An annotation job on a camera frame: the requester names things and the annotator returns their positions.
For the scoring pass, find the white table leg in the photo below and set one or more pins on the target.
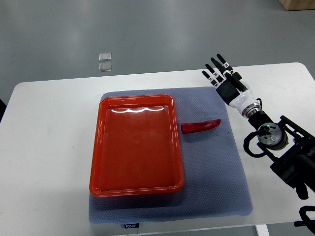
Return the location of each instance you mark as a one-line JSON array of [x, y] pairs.
[[262, 230]]

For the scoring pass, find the blue label table edge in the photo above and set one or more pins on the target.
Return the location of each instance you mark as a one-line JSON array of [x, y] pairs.
[[299, 224]]

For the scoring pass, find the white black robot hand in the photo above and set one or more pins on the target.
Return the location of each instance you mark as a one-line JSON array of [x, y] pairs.
[[236, 94]]

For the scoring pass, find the upper floor socket plate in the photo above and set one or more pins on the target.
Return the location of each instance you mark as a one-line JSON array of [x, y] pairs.
[[104, 56]]

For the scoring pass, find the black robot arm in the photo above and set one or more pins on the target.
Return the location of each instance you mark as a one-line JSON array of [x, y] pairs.
[[290, 147]]

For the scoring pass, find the wooden box corner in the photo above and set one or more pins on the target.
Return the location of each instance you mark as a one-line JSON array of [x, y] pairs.
[[295, 5]]

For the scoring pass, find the black table label tag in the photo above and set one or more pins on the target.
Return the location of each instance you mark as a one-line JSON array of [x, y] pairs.
[[131, 226]]

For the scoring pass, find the red plastic tray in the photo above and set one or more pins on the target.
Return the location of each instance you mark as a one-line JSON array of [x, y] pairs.
[[136, 147]]

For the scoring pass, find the red pepper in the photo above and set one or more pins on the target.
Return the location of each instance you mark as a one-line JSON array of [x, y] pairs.
[[194, 127]]

